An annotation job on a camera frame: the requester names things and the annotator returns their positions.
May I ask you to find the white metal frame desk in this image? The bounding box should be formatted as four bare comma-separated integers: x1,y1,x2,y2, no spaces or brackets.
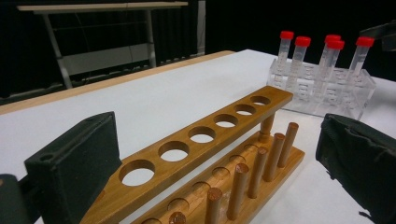
17,1,190,91

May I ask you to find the wooden test tube rack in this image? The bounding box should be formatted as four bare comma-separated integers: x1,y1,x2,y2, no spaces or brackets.
79,85,306,224

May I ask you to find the grey metal post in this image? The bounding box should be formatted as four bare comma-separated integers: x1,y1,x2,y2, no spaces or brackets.
196,0,207,56

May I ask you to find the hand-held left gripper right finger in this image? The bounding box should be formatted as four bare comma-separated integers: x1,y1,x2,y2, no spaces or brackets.
315,112,396,224

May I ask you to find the clear acrylic tube rack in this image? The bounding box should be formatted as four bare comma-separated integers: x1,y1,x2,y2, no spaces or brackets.
266,58,377,121

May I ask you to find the clear tube with red cap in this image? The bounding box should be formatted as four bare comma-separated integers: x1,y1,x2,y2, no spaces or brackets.
311,40,346,106
344,36,375,97
275,30,295,90
316,34,342,94
285,35,312,94

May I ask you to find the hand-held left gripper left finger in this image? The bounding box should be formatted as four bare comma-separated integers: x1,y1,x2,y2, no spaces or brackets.
23,111,123,224

